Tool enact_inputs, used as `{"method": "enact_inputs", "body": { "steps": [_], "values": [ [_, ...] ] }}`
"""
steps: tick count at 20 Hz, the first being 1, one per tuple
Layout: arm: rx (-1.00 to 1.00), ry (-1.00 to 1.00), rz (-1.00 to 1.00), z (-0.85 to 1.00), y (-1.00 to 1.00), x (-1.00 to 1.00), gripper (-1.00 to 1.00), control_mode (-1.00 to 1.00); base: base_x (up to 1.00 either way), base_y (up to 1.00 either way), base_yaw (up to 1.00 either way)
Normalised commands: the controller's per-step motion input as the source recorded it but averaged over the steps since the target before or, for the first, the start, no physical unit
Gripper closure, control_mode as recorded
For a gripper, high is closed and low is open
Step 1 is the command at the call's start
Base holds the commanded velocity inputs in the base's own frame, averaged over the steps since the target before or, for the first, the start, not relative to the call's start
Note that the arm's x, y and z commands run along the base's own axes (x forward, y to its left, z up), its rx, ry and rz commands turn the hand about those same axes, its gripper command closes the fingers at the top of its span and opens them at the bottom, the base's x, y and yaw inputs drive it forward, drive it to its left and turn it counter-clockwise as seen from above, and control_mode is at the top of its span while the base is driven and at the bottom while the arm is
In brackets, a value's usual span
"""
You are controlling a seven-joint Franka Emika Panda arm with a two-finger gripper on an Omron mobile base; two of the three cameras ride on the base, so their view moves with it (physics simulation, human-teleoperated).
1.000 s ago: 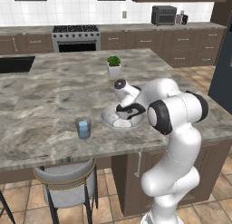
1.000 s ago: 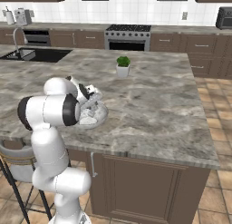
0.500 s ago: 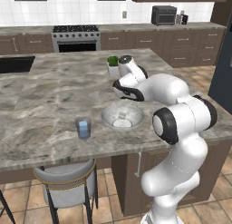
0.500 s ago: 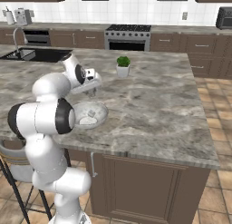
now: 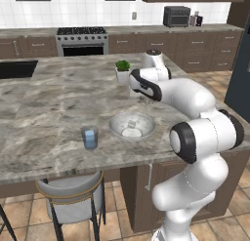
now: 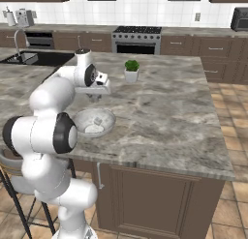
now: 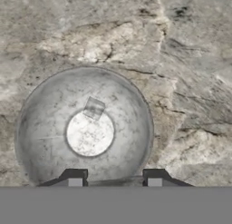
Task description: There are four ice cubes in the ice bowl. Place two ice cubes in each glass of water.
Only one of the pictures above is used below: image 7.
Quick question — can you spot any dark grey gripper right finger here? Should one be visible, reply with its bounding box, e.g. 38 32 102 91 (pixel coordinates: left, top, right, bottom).
142 168 194 188

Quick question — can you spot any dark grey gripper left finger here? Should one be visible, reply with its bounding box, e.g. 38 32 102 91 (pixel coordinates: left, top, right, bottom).
37 168 89 188

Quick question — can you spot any grey marbled ice bowl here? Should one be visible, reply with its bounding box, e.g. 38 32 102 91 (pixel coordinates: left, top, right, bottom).
14 66 155 187

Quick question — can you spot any clear ice cube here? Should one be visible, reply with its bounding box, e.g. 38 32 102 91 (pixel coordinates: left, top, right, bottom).
82 96 106 121

